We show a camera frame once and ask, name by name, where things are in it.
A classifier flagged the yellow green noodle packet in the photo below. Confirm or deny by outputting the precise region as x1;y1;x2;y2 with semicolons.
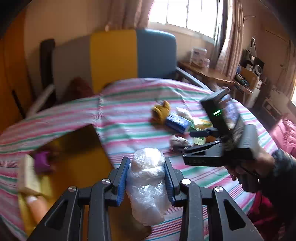
193;118;213;146

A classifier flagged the white plastic bundle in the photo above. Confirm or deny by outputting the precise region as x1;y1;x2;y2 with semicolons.
126;148;171;226

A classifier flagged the purple snack packet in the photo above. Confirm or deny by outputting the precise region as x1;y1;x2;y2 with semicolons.
34;151;52;175

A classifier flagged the blue tissue pack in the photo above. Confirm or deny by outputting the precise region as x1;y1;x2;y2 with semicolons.
165;113;191;134

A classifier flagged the yellow tape measure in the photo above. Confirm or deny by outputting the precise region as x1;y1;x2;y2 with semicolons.
152;100;171;125

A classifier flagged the dark sleeve forearm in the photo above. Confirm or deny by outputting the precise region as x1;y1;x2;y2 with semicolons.
260;149;295;228

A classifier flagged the right hand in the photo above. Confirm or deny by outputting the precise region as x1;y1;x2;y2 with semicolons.
225;148;275;181

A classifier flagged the pink tube bottle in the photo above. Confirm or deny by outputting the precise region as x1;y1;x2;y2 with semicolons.
25;195;50;225

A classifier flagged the red cloth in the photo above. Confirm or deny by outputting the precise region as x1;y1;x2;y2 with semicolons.
247;191;277;224

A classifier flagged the gold tin box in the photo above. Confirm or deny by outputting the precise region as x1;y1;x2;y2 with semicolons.
18;124;152;241

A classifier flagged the cluttered shelf unit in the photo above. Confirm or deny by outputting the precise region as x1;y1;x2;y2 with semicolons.
233;37;264;108

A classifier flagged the cream soap box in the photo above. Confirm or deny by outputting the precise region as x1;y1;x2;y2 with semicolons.
18;155;41;195

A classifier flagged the wooden side table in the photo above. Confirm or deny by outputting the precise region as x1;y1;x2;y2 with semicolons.
178;62;235;86

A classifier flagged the pink curtain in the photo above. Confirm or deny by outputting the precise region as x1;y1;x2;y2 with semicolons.
215;0;243;80

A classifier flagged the white box on table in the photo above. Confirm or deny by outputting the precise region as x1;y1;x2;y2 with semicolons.
190;47;207;68

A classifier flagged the striped bed sheet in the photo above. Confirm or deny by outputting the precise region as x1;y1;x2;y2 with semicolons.
0;77;278;241

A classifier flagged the dark red pillow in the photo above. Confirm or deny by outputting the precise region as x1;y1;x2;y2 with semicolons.
60;77;94;103

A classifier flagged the grey yellow blue headboard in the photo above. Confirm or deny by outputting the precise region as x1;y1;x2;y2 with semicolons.
52;29;177;99

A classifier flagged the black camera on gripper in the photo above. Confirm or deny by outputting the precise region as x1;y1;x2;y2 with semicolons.
200;87;240;137

